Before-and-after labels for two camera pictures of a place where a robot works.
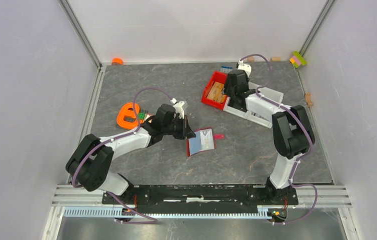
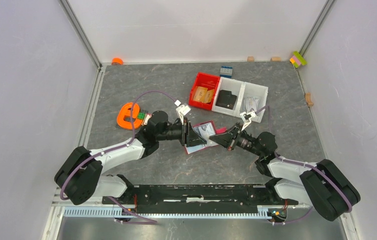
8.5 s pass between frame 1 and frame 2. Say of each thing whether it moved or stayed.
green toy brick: stayed
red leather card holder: moved
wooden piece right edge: stayed
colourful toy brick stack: stayed
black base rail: stayed
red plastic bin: moved
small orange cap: stayed
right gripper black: moved
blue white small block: stayed
